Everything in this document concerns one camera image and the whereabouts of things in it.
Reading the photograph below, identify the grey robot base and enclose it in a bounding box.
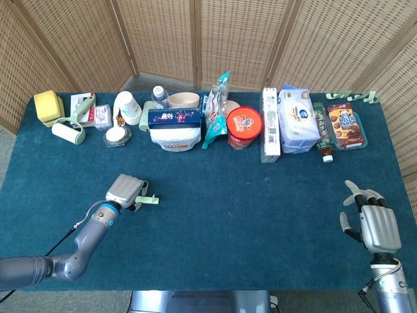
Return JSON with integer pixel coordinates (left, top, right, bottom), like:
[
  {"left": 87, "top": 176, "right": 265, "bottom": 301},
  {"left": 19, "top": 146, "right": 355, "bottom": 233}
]
[{"left": 128, "top": 290, "right": 273, "bottom": 313}]

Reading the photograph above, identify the green label tea bottle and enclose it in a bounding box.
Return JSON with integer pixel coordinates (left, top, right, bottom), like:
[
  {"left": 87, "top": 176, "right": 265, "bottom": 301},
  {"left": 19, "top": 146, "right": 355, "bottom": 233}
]
[{"left": 312, "top": 102, "right": 337, "bottom": 164}]

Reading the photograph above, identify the red white small carton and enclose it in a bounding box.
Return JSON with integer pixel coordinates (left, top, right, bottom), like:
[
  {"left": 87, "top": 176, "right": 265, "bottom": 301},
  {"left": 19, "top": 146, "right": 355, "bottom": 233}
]
[{"left": 70, "top": 92, "right": 97, "bottom": 128}]

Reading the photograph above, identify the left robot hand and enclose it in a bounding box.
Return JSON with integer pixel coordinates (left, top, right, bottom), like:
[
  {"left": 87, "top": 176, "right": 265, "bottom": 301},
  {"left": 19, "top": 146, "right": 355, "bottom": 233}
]
[{"left": 104, "top": 173, "right": 151, "bottom": 213}]

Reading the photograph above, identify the tan round container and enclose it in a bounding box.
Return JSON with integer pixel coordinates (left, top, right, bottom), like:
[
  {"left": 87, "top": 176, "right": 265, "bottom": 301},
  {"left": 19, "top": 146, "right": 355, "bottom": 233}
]
[{"left": 224, "top": 100, "right": 244, "bottom": 115}]

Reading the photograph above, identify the white plastic tub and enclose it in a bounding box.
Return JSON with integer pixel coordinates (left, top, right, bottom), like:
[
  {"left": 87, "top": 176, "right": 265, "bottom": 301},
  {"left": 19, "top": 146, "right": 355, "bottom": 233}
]
[{"left": 150, "top": 127, "right": 202, "bottom": 153}]

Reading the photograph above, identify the white blue tissue pack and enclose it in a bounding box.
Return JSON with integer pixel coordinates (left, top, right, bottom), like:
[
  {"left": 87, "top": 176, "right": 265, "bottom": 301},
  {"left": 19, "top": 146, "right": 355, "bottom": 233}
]
[{"left": 277, "top": 83, "right": 321, "bottom": 155}]

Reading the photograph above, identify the white long carton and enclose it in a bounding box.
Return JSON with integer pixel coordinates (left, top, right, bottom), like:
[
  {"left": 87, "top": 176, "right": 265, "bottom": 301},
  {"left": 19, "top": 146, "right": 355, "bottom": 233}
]
[{"left": 259, "top": 86, "right": 281, "bottom": 164}]

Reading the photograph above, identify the beige bowl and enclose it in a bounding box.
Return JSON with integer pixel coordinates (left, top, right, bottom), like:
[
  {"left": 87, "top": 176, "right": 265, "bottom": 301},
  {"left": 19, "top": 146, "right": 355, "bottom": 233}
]
[{"left": 167, "top": 92, "right": 200, "bottom": 110}]

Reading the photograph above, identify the green white lint roller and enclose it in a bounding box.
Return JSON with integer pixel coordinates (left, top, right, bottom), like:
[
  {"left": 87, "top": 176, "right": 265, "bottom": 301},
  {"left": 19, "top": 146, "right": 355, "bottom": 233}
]
[{"left": 51, "top": 97, "right": 97, "bottom": 146}]

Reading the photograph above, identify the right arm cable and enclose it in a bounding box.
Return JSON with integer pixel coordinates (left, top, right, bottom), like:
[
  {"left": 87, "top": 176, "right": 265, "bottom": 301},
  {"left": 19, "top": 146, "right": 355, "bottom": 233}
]
[{"left": 357, "top": 260, "right": 403, "bottom": 313}]

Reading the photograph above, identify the white paper cup stack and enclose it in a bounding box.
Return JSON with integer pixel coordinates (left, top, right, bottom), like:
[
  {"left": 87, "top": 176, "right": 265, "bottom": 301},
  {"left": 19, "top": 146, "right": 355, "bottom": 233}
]
[{"left": 113, "top": 91, "right": 143, "bottom": 126}]

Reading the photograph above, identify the clear water bottle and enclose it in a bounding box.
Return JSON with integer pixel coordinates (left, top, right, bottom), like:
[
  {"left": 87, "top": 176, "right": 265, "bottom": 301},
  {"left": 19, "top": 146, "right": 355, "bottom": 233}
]
[{"left": 151, "top": 85, "right": 170, "bottom": 110}]

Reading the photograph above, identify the teal clear product bag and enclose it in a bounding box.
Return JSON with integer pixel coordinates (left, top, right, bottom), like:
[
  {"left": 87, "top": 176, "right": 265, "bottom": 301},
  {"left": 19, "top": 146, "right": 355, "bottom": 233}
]
[{"left": 201, "top": 70, "right": 231, "bottom": 150}]

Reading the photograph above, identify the Hello Panda cookie pack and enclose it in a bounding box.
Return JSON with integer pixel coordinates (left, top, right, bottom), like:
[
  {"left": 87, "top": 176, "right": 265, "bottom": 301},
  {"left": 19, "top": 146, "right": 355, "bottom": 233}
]
[{"left": 326, "top": 102, "right": 368, "bottom": 151}]

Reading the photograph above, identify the green sticky note pad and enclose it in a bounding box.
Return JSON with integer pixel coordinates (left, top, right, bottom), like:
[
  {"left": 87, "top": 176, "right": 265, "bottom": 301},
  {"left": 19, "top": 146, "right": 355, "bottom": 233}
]
[{"left": 135, "top": 194, "right": 160, "bottom": 205}]

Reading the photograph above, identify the clear purple small box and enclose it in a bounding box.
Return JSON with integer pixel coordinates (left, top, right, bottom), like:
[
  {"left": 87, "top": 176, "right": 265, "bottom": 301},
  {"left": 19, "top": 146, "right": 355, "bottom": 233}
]
[{"left": 94, "top": 104, "right": 114, "bottom": 131}]

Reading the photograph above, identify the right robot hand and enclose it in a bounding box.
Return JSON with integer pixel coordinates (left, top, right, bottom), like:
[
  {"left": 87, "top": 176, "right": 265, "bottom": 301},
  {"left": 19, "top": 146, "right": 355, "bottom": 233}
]
[{"left": 339, "top": 179, "right": 402, "bottom": 254}]

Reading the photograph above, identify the navy blue long box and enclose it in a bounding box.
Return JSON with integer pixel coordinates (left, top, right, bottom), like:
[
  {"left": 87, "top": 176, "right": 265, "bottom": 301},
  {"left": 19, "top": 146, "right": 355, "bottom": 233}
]
[{"left": 147, "top": 108, "right": 203, "bottom": 130}]

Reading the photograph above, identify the yellow sponge block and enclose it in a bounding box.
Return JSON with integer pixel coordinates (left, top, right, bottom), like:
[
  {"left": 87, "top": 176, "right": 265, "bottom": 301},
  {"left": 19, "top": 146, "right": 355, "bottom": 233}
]
[{"left": 33, "top": 90, "right": 66, "bottom": 128}]

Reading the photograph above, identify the pale green hook rack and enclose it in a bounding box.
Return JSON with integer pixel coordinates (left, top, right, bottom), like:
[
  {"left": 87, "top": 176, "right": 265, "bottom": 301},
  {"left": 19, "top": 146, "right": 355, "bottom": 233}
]
[{"left": 325, "top": 91, "right": 381, "bottom": 105}]

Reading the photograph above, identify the red instant noodle cup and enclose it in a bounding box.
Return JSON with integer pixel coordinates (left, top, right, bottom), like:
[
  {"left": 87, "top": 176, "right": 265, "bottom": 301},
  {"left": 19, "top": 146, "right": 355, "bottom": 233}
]
[{"left": 226, "top": 106, "right": 264, "bottom": 151}]

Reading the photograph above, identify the pale green plastic stand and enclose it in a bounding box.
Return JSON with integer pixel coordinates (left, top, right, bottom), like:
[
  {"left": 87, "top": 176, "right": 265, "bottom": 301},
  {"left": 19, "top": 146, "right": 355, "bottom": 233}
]
[{"left": 138, "top": 100, "right": 156, "bottom": 133}]

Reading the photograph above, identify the teal table cloth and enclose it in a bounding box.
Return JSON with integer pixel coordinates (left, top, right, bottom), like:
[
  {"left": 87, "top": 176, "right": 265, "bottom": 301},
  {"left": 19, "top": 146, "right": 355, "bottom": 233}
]
[{"left": 0, "top": 92, "right": 417, "bottom": 292}]

